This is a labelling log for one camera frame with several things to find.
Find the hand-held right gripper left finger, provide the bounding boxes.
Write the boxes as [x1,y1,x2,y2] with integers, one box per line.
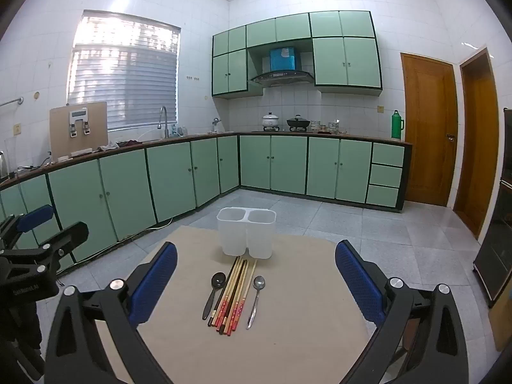
[44,241,188,384]

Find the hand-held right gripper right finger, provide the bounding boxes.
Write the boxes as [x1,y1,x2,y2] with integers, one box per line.
[334,240,469,384]

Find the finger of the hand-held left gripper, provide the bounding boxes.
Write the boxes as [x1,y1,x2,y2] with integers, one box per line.
[0,204,54,251]
[34,221,89,276]

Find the black spoon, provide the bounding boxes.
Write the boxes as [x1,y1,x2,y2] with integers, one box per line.
[202,272,227,321]

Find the bundle of mixed chopsticks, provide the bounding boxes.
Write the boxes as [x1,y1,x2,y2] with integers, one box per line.
[207,256,258,335]

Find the metal spoon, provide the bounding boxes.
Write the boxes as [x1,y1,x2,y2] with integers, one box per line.
[246,275,266,330]

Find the white double utensil holder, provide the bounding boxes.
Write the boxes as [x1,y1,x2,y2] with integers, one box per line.
[216,207,276,259]

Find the cloth on counter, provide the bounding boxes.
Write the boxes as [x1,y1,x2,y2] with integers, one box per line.
[98,140,140,152]

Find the green kitchen counter cabinets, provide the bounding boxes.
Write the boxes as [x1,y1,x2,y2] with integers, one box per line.
[0,131,412,276]

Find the dark glass cabinet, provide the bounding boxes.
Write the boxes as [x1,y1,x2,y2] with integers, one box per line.
[473,108,512,308]

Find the metal kitchen faucet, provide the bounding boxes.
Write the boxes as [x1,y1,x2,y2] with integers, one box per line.
[157,106,170,139]

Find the green thermos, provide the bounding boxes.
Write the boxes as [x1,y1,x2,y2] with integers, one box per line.
[391,110,405,141]

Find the window blinds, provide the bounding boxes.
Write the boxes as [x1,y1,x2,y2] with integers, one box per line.
[67,10,181,132]

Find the range hood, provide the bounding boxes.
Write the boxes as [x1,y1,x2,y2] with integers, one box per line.
[250,45,315,86]

